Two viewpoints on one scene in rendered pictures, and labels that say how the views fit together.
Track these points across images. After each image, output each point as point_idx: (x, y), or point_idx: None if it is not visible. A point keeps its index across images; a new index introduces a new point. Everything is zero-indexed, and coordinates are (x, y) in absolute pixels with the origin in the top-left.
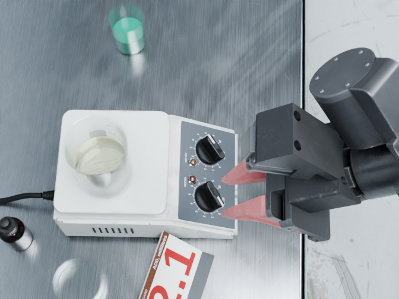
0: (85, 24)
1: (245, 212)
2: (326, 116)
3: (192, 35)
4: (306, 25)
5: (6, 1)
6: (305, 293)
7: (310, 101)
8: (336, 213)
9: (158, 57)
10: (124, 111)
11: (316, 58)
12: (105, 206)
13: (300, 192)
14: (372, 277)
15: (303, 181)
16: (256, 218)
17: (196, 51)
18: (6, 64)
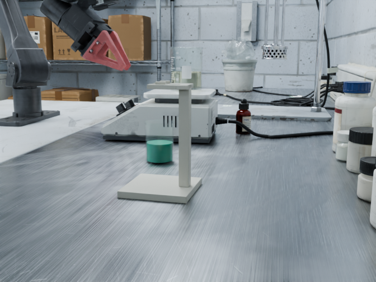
0: (197, 167)
1: (121, 44)
2: (34, 142)
3: (106, 160)
4: (5, 159)
5: (276, 177)
6: (95, 124)
7: (38, 145)
8: (60, 130)
9: (139, 156)
10: (170, 93)
11: (15, 152)
12: None
13: (99, 17)
14: (59, 124)
15: (97, 16)
16: (115, 60)
17: (106, 156)
18: (266, 159)
